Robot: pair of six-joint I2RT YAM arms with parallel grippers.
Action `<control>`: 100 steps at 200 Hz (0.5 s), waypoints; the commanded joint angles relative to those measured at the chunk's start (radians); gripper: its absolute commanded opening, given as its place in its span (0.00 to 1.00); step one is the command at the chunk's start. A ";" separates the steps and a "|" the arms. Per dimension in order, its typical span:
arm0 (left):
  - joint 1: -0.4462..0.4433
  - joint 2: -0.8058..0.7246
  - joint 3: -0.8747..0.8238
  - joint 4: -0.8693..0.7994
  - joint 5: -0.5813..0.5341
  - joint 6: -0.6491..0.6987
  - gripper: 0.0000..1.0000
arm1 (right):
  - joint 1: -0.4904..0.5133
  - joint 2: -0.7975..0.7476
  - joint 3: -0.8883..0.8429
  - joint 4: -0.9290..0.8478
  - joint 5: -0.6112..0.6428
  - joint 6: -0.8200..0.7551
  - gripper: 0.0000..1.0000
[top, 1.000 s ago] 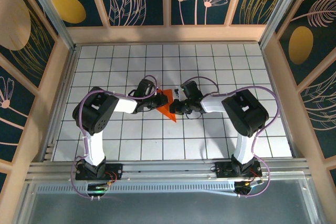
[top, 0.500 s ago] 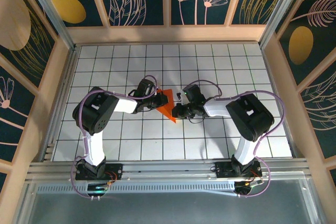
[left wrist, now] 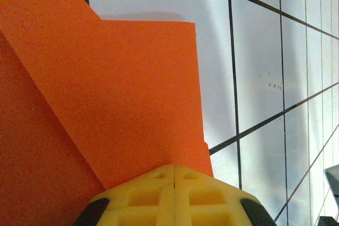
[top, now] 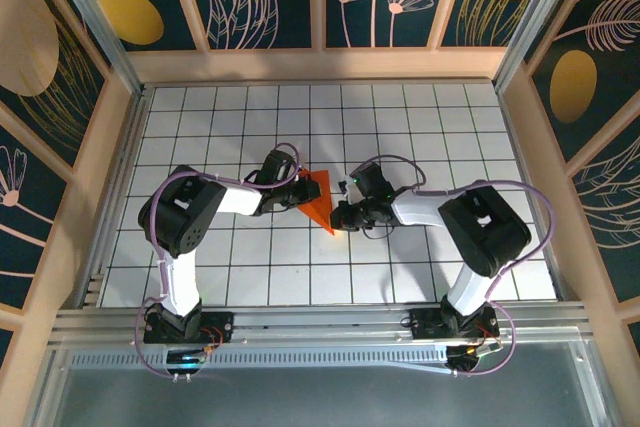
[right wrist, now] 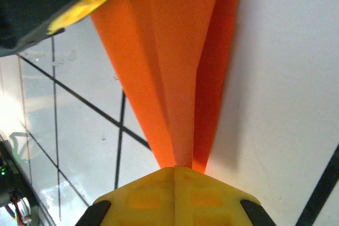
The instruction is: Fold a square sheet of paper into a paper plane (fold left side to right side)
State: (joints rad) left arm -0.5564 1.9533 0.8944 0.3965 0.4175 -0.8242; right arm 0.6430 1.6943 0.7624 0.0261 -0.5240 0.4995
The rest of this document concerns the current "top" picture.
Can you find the orange paper sheet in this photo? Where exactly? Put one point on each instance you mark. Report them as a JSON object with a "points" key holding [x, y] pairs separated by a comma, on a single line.
{"points": [[320, 207]]}

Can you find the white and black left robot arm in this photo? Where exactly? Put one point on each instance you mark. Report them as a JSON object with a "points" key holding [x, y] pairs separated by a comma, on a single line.
{"points": [[180, 212]]}

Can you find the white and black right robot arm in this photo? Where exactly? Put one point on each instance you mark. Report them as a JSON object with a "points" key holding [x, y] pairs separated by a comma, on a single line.
{"points": [[485, 232]]}

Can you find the white gridded table mat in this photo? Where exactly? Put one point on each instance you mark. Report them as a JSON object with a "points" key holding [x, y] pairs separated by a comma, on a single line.
{"points": [[225, 117]]}

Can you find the small black circuit board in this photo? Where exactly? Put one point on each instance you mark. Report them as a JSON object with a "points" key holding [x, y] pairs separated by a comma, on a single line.
{"points": [[182, 359], [467, 359]]}

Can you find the grey translucent panel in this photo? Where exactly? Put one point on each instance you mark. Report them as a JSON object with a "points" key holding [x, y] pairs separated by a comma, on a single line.
{"points": [[320, 397]]}

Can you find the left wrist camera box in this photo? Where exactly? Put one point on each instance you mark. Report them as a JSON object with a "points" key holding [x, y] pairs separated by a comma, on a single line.
{"points": [[277, 167]]}

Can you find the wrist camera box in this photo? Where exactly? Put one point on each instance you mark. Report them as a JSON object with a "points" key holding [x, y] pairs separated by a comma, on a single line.
{"points": [[277, 167], [372, 181]]}

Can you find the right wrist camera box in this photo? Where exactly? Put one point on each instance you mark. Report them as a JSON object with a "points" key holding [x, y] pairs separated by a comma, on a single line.
{"points": [[372, 181]]}

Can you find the aluminium mounting rail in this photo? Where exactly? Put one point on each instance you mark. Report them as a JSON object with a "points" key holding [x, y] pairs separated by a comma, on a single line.
{"points": [[320, 322]]}

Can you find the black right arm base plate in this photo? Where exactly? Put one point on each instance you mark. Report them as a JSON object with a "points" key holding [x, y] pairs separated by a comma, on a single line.
{"points": [[425, 324]]}

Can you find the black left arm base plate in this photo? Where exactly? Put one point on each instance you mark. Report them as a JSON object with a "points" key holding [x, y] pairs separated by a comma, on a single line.
{"points": [[220, 322]]}

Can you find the aluminium side rail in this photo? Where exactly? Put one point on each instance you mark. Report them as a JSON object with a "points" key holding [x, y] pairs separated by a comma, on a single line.
{"points": [[116, 197]]}

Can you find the aluminium corner post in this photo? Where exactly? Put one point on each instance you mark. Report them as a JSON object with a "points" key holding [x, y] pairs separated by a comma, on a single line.
{"points": [[534, 22], [98, 22]]}

